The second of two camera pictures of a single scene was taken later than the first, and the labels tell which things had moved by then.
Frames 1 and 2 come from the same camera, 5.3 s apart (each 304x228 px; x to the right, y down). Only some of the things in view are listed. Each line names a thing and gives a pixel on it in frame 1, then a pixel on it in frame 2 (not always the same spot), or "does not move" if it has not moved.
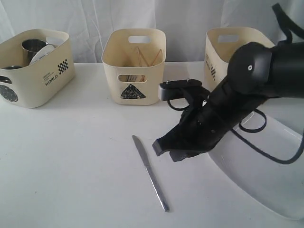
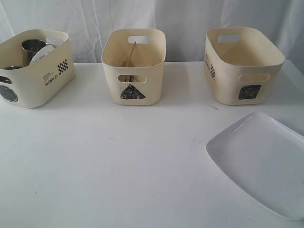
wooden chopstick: x=143 y=57 → x=131 y=54
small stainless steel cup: x=13 y=67 does not move
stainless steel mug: x=31 y=46 does not move
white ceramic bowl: x=53 y=41 does not move
